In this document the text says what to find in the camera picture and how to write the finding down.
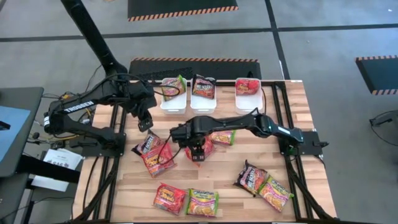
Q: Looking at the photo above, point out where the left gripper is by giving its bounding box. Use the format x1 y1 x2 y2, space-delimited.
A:
126 80 158 118

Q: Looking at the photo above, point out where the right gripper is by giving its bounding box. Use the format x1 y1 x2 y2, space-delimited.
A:
169 119 212 147

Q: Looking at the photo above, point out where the red Saucy Noodle pack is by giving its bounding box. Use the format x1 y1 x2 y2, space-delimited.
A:
184 138 216 168
152 182 187 216
141 142 177 178
235 78 261 96

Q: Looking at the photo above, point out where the green Maruchan noodle pack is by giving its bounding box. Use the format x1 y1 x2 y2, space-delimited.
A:
160 74 187 102
257 175 294 213
185 188 220 218
208 129 237 146

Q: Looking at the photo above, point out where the black Fire Noodle pack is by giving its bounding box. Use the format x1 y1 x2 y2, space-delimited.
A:
131 129 165 156
191 73 217 100
233 159 268 197

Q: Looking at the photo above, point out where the white plastic bin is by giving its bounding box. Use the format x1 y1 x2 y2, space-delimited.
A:
190 77 218 115
233 77 263 115
159 77 187 115

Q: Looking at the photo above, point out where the black mat striped edge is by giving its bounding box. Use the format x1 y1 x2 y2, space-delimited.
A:
355 55 398 96
127 57 262 81
127 0 239 22

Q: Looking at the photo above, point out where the white printed paper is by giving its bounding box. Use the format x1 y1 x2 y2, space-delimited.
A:
42 148 84 171

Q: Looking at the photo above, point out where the black desk leg bar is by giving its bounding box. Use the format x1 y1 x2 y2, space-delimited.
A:
16 154 81 185

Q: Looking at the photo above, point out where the dark grey desk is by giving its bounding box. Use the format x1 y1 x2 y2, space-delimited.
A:
0 86 45 179

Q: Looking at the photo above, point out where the white plain paper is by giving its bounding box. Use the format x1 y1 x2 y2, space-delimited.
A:
30 175 70 193

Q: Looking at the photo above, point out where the blue sheet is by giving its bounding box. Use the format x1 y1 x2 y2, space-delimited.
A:
0 105 32 163

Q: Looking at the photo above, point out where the dark chair base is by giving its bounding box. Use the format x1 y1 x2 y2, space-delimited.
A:
369 110 398 128

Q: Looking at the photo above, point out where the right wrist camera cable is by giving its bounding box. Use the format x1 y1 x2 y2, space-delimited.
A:
157 134 183 166

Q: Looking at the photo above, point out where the black camera stand pole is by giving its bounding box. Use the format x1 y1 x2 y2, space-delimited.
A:
60 0 128 77

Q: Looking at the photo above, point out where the black cable bundle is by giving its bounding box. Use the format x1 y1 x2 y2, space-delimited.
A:
73 155 121 222
284 155 338 222

